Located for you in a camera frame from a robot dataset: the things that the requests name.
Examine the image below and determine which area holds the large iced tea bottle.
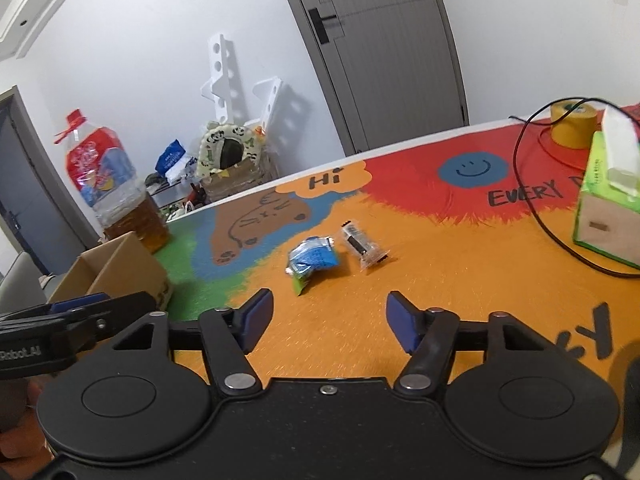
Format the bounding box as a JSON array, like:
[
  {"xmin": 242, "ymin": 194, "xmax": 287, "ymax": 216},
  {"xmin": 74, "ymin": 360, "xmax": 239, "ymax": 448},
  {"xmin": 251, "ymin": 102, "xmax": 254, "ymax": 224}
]
[{"xmin": 54, "ymin": 108, "xmax": 169, "ymax": 254}]

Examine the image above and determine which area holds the grey sofa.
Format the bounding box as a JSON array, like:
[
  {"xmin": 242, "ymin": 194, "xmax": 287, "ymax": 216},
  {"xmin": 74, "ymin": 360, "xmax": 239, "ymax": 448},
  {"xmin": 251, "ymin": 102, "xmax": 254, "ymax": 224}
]
[{"xmin": 0, "ymin": 252, "xmax": 47, "ymax": 314}]

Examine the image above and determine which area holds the clear black small packet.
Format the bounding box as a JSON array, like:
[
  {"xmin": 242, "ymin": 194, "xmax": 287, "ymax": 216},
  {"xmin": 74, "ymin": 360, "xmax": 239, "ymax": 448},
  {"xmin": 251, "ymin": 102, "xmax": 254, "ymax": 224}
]
[{"xmin": 341, "ymin": 221, "xmax": 388, "ymax": 270}]

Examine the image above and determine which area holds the colourful table mat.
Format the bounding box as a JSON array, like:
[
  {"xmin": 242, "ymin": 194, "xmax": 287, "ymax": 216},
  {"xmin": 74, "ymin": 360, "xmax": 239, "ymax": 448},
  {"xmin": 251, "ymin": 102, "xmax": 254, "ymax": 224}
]
[{"xmin": 150, "ymin": 104, "xmax": 640, "ymax": 441}]

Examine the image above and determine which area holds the black cable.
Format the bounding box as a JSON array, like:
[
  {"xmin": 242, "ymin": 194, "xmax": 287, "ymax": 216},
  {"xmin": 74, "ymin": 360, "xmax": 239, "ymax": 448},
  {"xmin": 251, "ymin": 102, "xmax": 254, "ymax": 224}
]
[{"xmin": 508, "ymin": 96, "xmax": 640, "ymax": 279}]

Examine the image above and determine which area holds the blue plastic bag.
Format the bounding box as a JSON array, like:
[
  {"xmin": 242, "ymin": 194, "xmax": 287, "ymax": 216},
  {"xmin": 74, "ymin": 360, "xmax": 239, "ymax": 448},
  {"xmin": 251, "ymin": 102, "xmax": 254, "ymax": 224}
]
[{"xmin": 155, "ymin": 140, "xmax": 186, "ymax": 177}]

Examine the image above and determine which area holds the left hand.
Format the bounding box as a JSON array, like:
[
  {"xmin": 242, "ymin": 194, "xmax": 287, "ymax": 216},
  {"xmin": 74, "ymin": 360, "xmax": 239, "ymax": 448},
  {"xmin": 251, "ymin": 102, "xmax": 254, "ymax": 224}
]
[{"xmin": 1, "ymin": 379, "xmax": 51, "ymax": 463}]

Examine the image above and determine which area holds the blue green candy wrapper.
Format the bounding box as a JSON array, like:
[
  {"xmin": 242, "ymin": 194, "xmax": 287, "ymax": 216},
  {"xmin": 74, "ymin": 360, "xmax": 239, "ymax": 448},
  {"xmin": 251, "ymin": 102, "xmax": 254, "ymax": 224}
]
[{"xmin": 285, "ymin": 236, "xmax": 338, "ymax": 296}]

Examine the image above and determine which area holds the cardboard box under ring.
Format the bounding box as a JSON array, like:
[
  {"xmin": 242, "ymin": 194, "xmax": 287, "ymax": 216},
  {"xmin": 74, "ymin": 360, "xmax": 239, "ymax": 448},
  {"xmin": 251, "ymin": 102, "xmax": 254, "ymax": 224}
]
[{"xmin": 201, "ymin": 154, "xmax": 279, "ymax": 203}]

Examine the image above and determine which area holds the yellow tape roll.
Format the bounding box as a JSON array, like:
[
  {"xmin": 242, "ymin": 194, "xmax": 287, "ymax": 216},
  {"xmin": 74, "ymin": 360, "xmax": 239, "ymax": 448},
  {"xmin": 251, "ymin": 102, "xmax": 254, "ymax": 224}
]
[{"xmin": 550, "ymin": 100, "xmax": 598, "ymax": 150}]

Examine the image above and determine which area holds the white perforated shelf board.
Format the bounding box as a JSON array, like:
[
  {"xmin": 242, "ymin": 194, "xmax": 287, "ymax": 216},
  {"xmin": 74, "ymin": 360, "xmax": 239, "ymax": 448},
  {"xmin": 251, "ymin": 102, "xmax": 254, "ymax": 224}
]
[{"xmin": 201, "ymin": 34, "xmax": 246, "ymax": 125}]

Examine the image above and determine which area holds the green tissue box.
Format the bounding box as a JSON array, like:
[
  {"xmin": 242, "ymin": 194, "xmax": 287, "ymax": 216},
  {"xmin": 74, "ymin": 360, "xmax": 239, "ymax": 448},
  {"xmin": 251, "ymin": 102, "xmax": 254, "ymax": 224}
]
[{"xmin": 573, "ymin": 106, "xmax": 639, "ymax": 268}]

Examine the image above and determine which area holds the black door handle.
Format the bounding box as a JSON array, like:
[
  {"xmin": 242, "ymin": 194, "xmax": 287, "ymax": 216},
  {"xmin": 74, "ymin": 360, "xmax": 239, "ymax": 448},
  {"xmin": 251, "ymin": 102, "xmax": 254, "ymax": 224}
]
[{"xmin": 307, "ymin": 8, "xmax": 337, "ymax": 44}]

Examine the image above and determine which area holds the dark interior door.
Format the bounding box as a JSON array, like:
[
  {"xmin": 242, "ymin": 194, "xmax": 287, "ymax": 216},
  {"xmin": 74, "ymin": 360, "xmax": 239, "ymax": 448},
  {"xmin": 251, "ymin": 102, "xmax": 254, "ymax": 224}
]
[{"xmin": 1, "ymin": 87, "xmax": 99, "ymax": 274}]

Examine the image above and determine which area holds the grey door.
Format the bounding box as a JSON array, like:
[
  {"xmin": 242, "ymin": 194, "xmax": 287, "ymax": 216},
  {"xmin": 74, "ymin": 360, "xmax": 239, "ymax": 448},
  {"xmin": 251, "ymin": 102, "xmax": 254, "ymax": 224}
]
[{"xmin": 288, "ymin": 0, "xmax": 469, "ymax": 155}]

